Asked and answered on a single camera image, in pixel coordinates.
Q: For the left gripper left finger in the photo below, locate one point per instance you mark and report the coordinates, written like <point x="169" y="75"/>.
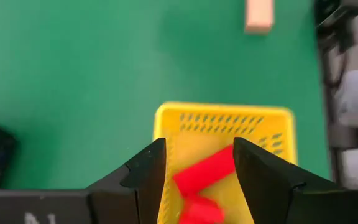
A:
<point x="141" y="186"/>

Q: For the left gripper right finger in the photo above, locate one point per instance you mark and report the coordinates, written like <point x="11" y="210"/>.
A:
<point x="269" y="186"/>

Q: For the long red block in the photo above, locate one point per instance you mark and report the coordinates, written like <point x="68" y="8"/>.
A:
<point x="204" y="171"/>

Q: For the small red block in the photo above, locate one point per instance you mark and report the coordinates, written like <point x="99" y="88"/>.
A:
<point x="200" y="211"/>

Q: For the yellow plastic basket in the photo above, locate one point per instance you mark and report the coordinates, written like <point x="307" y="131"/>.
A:
<point x="222" y="137"/>

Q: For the green table mat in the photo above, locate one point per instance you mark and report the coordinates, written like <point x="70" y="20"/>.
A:
<point x="73" y="77"/>

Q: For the cream rectangular block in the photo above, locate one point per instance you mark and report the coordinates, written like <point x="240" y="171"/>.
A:
<point x="258" y="15"/>

